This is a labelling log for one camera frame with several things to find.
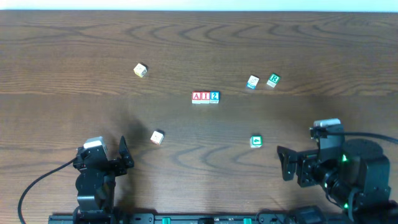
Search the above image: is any blue edged picture block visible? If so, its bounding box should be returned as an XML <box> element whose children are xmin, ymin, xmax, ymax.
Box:
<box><xmin>246</xmin><ymin>75</ymin><xmax>259</xmax><ymax>90</ymax></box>

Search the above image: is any red letter A block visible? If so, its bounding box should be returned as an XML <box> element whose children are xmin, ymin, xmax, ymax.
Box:
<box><xmin>192</xmin><ymin>91</ymin><xmax>201</xmax><ymax>104</ymax></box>

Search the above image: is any blue number 2 block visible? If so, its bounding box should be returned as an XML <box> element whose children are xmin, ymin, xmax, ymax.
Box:
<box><xmin>210</xmin><ymin>91</ymin><xmax>220</xmax><ymax>104</ymax></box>

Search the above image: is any red letter I block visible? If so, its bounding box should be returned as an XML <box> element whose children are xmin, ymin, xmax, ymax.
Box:
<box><xmin>201</xmin><ymin>91</ymin><xmax>211</xmax><ymax>104</ymax></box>

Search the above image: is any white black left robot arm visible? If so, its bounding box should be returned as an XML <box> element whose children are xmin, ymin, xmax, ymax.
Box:
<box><xmin>73</xmin><ymin>136</ymin><xmax>134</xmax><ymax>219</ymax></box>

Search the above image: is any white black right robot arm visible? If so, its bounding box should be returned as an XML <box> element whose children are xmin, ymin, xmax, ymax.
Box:
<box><xmin>277</xmin><ymin>139</ymin><xmax>397</xmax><ymax>223</ymax></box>

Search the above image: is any green number 4 block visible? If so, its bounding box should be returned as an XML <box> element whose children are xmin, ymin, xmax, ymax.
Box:
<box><xmin>250</xmin><ymin>136</ymin><xmax>262</xmax><ymax>148</ymax></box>

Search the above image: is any red edged butterfly block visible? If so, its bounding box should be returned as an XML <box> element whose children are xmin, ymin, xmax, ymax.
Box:
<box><xmin>150</xmin><ymin>131</ymin><xmax>164</xmax><ymax>144</ymax></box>

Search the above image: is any green letter R block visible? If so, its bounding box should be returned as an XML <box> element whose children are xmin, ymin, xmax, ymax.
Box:
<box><xmin>267</xmin><ymin>73</ymin><xmax>280</xmax><ymax>88</ymax></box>

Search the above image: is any yellow wooden block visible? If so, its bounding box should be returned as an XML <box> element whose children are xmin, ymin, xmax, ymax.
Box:
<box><xmin>133</xmin><ymin>63</ymin><xmax>147</xmax><ymax>78</ymax></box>

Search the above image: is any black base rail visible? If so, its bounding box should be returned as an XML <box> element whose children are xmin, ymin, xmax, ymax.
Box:
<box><xmin>48</xmin><ymin>213</ymin><xmax>299</xmax><ymax>224</ymax></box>

